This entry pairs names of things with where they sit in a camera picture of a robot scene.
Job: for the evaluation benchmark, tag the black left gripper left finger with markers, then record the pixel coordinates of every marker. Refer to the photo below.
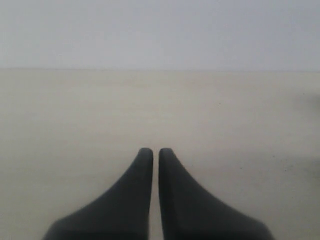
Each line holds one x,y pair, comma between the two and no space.
121,213

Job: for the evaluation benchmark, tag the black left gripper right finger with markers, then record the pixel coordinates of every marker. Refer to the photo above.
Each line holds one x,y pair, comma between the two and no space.
190,212

